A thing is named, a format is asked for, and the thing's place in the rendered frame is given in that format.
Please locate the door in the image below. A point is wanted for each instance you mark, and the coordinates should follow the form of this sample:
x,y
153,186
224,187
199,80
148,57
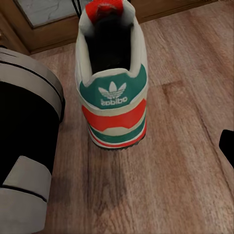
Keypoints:
x,y
34,26

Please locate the gym shoe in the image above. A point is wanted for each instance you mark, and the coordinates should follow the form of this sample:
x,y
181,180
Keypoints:
x,y
112,74

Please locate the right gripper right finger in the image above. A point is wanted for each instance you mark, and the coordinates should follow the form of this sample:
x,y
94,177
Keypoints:
x,y
226,144

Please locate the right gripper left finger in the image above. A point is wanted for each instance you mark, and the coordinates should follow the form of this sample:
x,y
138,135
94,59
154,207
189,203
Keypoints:
x,y
11,146

